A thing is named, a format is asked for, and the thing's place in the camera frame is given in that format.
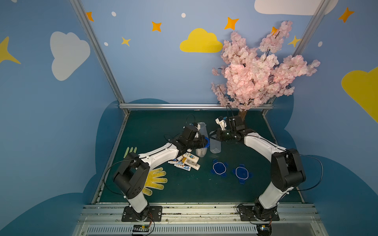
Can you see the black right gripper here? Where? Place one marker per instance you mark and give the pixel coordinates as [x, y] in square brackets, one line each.
[220, 134]

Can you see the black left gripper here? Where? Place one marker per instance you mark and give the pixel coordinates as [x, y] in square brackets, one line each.
[202, 142]

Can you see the white orange-cap bottle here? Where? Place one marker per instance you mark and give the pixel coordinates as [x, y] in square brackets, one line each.
[179, 158]
[191, 163]
[190, 156]

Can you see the clear blue-lid container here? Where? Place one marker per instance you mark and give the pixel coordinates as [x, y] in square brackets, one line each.
[202, 129]
[203, 144]
[215, 145]

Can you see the small white toothpaste tube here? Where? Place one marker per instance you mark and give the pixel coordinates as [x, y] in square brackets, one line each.
[183, 167]

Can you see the blue container lid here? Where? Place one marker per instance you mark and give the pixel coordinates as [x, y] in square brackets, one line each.
[219, 168]
[242, 173]

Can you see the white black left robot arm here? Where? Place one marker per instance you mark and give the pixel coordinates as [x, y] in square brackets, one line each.
[132, 174]

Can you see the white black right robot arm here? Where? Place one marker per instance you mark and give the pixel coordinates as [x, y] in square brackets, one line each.
[286, 170]

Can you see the yellow white work glove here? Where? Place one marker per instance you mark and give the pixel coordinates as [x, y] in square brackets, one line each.
[155, 180]

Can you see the green plastic garden fork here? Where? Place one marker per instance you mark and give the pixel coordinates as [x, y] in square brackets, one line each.
[129, 150]

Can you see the pink artificial blossom tree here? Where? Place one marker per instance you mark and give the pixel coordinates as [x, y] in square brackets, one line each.
[255, 75]

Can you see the left small circuit board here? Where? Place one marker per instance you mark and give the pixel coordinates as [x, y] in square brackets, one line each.
[140, 229]

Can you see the small circuit board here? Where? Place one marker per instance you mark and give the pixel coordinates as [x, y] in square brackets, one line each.
[264, 230]
[140, 229]

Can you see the right small circuit board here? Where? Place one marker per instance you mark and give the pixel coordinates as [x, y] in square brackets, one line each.
[264, 230]

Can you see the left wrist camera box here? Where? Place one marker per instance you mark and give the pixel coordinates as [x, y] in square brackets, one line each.
[190, 133]

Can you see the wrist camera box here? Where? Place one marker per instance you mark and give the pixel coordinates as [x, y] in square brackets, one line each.
[190, 133]
[234, 123]

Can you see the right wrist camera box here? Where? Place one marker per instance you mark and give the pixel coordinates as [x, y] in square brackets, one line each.
[234, 123]

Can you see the horizontal aluminium back rail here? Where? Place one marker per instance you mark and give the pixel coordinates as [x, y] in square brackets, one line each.
[155, 106]

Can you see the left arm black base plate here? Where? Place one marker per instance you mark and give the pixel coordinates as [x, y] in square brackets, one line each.
[153, 213]

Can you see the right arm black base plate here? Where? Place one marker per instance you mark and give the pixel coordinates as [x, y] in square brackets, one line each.
[245, 214]

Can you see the front aluminium rail frame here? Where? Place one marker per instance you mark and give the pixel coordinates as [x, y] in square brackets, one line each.
[199, 219]

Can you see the left aluminium corner post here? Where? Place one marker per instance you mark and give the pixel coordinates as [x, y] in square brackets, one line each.
[85, 22]

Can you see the aluminium corner post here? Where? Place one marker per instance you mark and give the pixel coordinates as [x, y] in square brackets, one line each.
[85, 22]
[312, 26]

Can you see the right aluminium corner post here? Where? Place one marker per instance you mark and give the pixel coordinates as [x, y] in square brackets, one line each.
[312, 26]

